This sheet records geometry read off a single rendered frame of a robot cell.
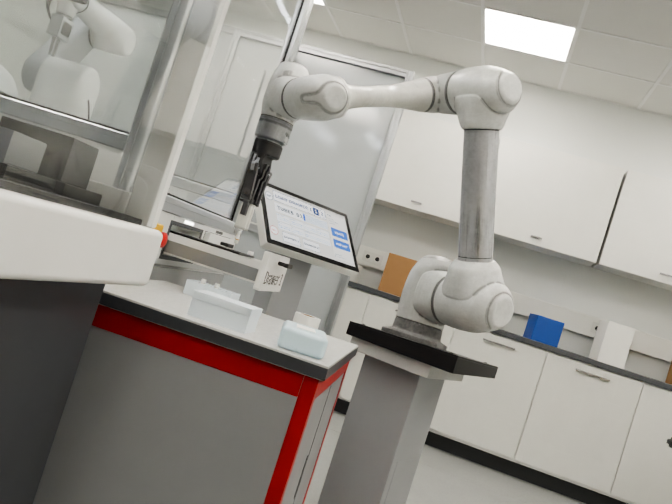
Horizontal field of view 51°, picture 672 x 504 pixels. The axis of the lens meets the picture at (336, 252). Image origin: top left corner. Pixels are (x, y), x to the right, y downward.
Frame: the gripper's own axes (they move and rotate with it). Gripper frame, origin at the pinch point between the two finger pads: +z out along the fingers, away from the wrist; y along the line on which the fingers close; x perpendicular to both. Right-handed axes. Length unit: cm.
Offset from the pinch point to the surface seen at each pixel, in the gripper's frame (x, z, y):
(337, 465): -37, 62, 46
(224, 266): 5.7, 14.5, 12.4
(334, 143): 37, -59, 189
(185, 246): 18.1, 12.7, 11.2
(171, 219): 23.6, 6.8, 8.9
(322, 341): -38, 20, -39
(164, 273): 24.3, 22.2, 17.0
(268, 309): 20, 29, 113
